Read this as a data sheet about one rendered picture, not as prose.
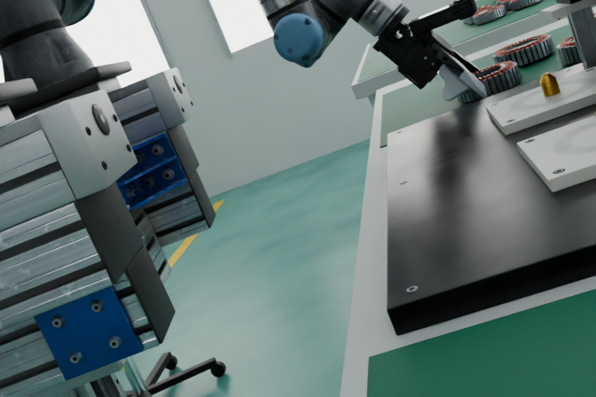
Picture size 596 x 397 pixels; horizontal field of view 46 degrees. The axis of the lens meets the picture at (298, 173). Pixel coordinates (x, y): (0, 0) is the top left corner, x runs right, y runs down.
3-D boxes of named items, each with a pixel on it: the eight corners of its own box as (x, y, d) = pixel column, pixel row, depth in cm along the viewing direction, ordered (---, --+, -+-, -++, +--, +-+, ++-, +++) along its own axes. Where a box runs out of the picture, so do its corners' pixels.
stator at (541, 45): (493, 69, 143) (487, 52, 142) (548, 49, 141) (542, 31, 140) (503, 75, 132) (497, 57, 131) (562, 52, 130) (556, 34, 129)
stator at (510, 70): (458, 109, 118) (450, 89, 117) (459, 97, 128) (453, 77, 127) (524, 87, 114) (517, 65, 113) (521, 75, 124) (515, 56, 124)
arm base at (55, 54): (-4, 108, 114) (-32, 50, 112) (30, 99, 129) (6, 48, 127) (82, 73, 113) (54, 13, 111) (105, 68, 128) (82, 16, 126)
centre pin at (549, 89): (545, 97, 86) (539, 77, 86) (543, 96, 88) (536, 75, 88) (561, 92, 86) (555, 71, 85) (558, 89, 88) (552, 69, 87)
